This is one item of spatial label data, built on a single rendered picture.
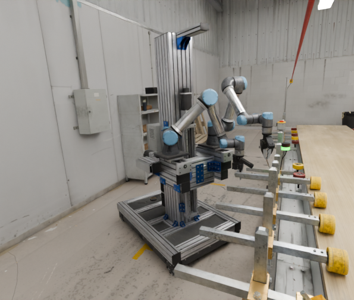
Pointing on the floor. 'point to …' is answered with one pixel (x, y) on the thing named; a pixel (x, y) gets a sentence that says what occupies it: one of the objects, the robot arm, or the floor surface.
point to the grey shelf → (132, 121)
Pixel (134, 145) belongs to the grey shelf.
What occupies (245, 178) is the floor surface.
